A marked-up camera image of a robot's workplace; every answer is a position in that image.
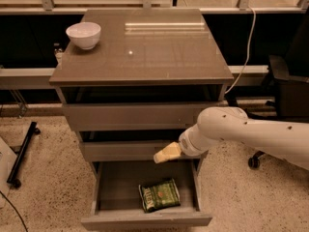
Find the black floor cable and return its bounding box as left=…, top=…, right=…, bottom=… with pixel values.
left=0, top=190, right=29, bottom=232

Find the green jalapeno chip bag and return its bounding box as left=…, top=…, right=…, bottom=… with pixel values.
left=138, top=179, right=181, bottom=213

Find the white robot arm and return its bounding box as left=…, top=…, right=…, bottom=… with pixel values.
left=154, top=107, right=309, bottom=170

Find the grey middle drawer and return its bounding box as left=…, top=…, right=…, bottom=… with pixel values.
left=78, top=139, right=211, bottom=163

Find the white hanging cable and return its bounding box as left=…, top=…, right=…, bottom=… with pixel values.
left=224, top=7, right=257, bottom=96

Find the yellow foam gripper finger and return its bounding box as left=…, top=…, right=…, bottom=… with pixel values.
left=154, top=142, right=182, bottom=163

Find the grey open bottom drawer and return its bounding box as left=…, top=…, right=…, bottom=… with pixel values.
left=81, top=159, right=211, bottom=231

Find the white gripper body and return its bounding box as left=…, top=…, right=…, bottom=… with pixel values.
left=179, top=125, right=220, bottom=157

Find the black office chair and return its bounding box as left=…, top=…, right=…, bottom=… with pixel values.
left=248, top=15, right=309, bottom=168

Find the grey top drawer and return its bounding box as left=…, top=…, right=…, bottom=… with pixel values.
left=62, top=102, right=222, bottom=131

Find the white ceramic bowl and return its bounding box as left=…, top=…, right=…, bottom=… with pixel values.
left=66, top=22, right=101, bottom=50

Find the black wheeled stand leg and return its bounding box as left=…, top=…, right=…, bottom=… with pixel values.
left=7, top=122, right=41, bottom=189

